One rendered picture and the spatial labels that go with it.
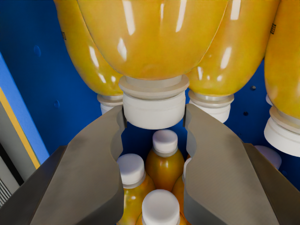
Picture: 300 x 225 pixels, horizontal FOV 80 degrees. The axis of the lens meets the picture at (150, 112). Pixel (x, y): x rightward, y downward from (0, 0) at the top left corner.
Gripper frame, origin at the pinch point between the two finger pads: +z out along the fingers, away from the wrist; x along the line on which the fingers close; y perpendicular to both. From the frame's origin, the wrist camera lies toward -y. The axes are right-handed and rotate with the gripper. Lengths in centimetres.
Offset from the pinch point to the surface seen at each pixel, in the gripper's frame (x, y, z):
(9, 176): -148, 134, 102
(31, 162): -131, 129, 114
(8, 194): -148, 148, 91
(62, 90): -8.0, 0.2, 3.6
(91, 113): -7.3, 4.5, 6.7
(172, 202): 1.4, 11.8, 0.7
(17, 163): -147, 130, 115
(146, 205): -1.2, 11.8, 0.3
